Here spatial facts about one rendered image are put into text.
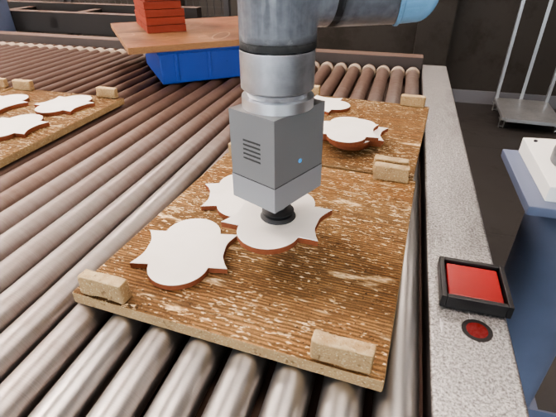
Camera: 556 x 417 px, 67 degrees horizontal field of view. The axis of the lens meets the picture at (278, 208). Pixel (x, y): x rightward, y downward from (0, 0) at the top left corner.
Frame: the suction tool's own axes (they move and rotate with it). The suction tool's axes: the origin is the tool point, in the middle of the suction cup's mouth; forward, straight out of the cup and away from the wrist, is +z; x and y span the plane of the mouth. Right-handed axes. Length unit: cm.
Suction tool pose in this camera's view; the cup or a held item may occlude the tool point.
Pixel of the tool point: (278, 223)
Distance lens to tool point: 51.8
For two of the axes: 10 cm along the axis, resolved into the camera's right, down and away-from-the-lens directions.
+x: 7.6, 3.4, -5.5
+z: 0.0, 8.5, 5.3
